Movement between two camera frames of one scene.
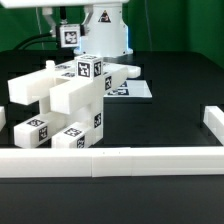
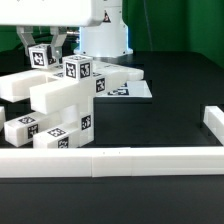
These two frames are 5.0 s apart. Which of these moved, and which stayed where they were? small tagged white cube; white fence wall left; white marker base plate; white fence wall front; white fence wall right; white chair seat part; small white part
Moved: small tagged white cube; white chair seat part; small white part
Stayed: white fence wall left; white fence wall right; white marker base plate; white fence wall front
